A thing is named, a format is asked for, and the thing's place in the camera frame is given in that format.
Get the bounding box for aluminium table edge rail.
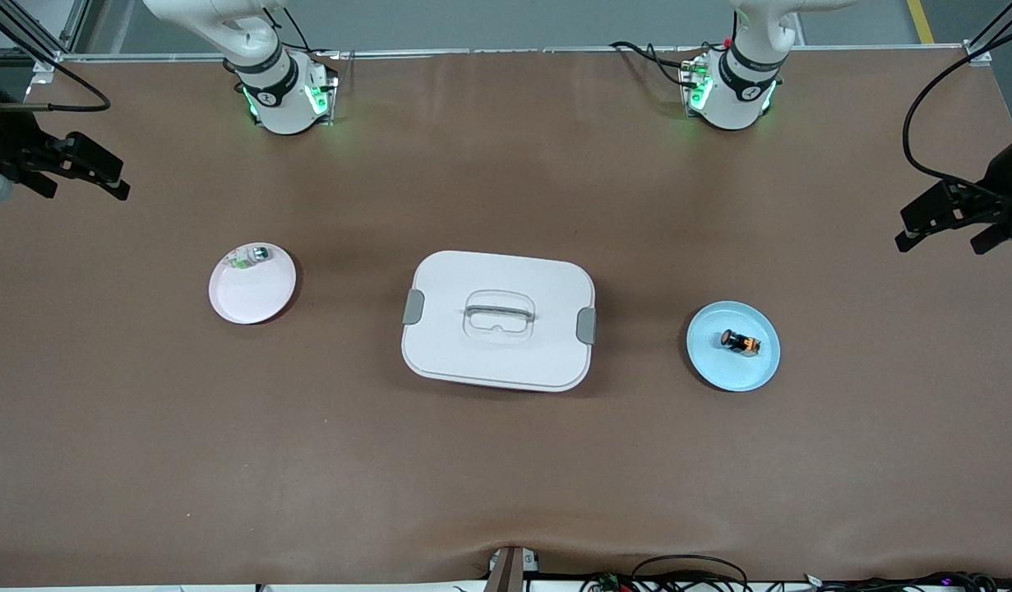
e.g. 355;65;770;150
62;45;967;60

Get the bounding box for black base cable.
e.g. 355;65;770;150
611;39;695;87

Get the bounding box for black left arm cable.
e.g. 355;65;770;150
902;45;1012;194

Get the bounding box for orange and black push-button switch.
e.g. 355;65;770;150
721;328;761;359

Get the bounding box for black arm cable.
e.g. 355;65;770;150
902;45;1012;194
0;0;112;112

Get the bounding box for aluminium frame structure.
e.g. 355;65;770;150
0;0;91;83

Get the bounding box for metal table edge bracket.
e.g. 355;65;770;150
485;546;541;592

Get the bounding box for pink round plate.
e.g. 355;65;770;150
208;243;298;326

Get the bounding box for black table edge cables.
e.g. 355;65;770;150
580;555;1012;592

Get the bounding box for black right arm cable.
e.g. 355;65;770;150
0;0;112;112

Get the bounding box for light blue round plate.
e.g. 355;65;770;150
686;300;782;393

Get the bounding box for metal corner bracket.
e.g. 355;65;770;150
962;23;998;65

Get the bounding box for white lidded storage box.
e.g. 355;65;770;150
401;250;597;393

